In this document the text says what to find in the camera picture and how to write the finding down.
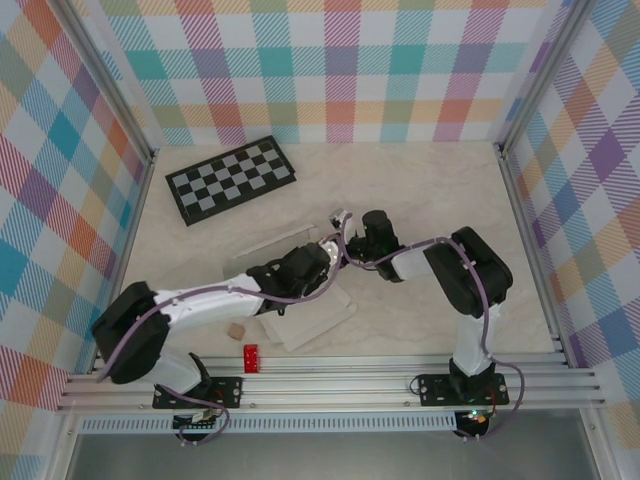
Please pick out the white paper box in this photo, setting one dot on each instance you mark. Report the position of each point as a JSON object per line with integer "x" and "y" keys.
{"x": 300, "y": 332}

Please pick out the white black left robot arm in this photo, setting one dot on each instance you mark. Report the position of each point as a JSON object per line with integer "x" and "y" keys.
{"x": 210, "y": 305}

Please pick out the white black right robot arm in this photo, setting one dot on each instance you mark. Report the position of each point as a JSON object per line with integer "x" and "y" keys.
{"x": 445, "y": 270}

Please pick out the small wooden cube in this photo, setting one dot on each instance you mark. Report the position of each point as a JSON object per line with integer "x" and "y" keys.
{"x": 237, "y": 331}

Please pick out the red toy brick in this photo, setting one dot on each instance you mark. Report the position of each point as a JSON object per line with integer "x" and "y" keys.
{"x": 251, "y": 358}

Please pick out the black grey chessboard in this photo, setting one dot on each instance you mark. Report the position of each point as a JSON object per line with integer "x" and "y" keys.
{"x": 230, "y": 180}

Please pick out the small electronics board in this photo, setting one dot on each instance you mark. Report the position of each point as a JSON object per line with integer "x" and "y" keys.
{"x": 200, "y": 422}

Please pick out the grey metal panel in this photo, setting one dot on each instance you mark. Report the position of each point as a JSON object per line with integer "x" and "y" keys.
{"x": 325, "y": 457}

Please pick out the electronics board with green light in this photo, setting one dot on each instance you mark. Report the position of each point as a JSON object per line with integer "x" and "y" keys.
{"x": 475, "y": 420}

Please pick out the wide aluminium rail frame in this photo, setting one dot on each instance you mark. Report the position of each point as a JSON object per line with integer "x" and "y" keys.
{"x": 325, "y": 385}

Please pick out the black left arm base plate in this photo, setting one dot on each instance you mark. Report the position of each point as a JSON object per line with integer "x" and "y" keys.
{"x": 230, "y": 392}

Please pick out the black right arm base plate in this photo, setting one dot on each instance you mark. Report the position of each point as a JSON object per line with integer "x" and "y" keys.
{"x": 435, "y": 390}

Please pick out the aluminium corner post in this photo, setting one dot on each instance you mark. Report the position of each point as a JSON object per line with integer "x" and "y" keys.
{"x": 106, "y": 77}
{"x": 542, "y": 75}

